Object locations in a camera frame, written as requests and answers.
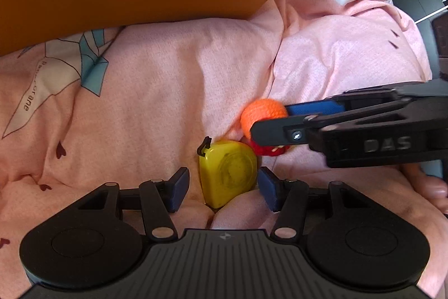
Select yellow tape measure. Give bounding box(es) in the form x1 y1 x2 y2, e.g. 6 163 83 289
197 137 258 209

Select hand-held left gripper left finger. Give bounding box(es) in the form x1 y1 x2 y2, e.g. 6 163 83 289
79 166 190 242

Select person's right hand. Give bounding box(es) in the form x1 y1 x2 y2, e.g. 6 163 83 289
402 166 448 215

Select pink printed duvet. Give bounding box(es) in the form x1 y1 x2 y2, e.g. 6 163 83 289
0 0 448 299

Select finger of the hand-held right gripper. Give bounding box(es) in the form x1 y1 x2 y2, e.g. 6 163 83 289
285 89 403 117
250 98 425 150

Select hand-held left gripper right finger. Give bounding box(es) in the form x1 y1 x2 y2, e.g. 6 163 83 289
258 166 370 241

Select orange crochet ball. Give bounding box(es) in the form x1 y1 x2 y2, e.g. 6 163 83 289
240 99 289 140

